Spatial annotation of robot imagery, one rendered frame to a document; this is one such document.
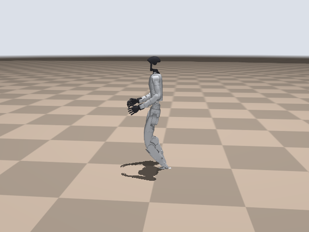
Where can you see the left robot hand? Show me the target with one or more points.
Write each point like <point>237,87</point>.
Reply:
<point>134,109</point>

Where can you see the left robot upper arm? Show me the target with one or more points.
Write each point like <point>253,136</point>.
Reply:
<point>156,83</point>

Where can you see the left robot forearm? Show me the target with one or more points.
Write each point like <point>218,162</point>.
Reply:
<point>149,102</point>

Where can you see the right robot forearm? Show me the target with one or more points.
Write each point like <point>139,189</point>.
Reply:
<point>145,98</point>

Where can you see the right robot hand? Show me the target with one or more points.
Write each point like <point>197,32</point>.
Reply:
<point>133,101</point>

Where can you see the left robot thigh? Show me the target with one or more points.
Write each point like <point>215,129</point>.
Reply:
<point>149,129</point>

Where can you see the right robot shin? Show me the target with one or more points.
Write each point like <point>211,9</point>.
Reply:
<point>160,150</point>

